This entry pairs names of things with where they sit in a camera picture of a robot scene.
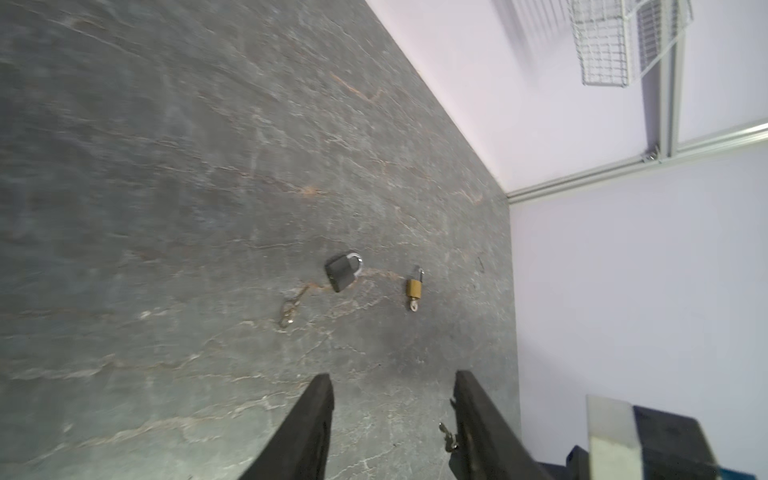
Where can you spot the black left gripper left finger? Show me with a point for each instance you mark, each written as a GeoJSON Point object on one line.
{"type": "Point", "coordinates": [300, 446]}

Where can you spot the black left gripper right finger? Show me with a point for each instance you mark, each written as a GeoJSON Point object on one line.
{"type": "Point", "coordinates": [487, 446]}

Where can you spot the small silver key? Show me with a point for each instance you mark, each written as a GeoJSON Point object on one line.
{"type": "Point", "coordinates": [450, 439]}

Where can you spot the brass padlock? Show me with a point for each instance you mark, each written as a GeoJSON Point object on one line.
{"type": "Point", "coordinates": [414, 288]}

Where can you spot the silver key bunch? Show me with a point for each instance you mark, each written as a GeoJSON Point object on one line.
{"type": "Point", "coordinates": [291, 306]}

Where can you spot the black padlock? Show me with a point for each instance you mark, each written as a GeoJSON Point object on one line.
{"type": "Point", "coordinates": [343, 270]}

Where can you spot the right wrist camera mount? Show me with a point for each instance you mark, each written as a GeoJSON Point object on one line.
{"type": "Point", "coordinates": [627, 441]}

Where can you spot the aluminium enclosure frame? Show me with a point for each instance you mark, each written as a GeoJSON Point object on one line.
{"type": "Point", "coordinates": [669, 150]}

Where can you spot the white wire shelf basket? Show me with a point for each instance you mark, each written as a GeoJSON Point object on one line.
{"type": "Point", "coordinates": [619, 41]}

